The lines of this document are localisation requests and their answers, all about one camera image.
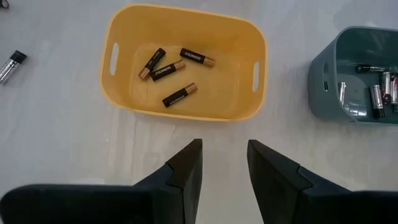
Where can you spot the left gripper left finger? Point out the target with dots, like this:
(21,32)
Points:
(140,202)

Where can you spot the dark teal plastic bin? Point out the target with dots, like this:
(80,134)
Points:
(320,93)

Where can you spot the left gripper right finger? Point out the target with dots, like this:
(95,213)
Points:
(289,199)

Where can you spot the yellow plastic bin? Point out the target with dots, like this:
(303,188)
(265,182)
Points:
(217,93)

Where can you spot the black copper battery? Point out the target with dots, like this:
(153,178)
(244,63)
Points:
(164,72)
(177,96)
(192,56)
(154,62)

